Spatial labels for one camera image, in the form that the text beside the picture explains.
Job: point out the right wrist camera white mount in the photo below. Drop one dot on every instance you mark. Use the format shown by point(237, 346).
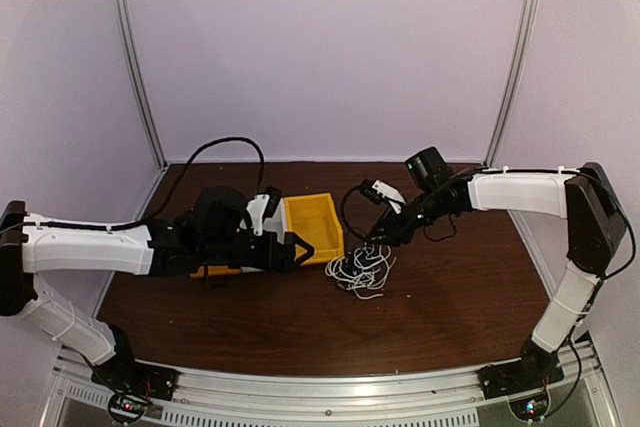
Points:
point(379, 192)

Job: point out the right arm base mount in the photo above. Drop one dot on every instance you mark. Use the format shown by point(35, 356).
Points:
point(524, 381)

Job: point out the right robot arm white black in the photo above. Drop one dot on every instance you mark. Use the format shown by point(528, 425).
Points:
point(580, 200)

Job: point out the front aluminium rail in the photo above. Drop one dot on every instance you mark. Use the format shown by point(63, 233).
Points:
point(450, 397)

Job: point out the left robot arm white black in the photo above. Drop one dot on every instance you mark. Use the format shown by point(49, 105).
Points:
point(223, 228)

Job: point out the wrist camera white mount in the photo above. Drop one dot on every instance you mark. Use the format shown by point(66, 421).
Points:
point(263, 206)
point(379, 192)

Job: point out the yellow bin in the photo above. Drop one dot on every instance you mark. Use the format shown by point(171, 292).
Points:
point(206, 272)
point(314, 219)

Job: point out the right aluminium frame post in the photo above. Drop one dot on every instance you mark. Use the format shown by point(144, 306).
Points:
point(527, 17)

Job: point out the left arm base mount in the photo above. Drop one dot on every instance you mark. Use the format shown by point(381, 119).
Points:
point(134, 384)

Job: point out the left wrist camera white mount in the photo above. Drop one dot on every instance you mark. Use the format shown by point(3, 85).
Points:
point(263, 206)

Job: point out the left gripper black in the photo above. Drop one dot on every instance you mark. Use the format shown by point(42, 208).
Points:
point(285, 263)

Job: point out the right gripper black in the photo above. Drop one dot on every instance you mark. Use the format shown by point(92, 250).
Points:
point(398, 232)

